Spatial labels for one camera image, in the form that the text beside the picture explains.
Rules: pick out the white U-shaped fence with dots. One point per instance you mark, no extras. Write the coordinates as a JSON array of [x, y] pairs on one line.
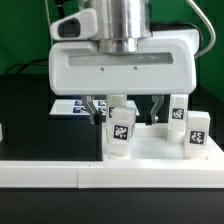
[[207, 173]]

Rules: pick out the white block at left edge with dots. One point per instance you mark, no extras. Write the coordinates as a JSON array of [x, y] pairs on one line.
[[1, 135]]

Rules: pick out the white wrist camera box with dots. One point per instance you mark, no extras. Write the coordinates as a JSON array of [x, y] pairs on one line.
[[78, 26]]

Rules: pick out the white square tabletop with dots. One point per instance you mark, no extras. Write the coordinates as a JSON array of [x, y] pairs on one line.
[[150, 143]]

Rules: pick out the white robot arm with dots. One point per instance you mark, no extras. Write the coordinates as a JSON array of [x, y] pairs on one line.
[[108, 48]]

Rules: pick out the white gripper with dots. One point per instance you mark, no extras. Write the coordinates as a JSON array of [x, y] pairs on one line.
[[163, 64]]

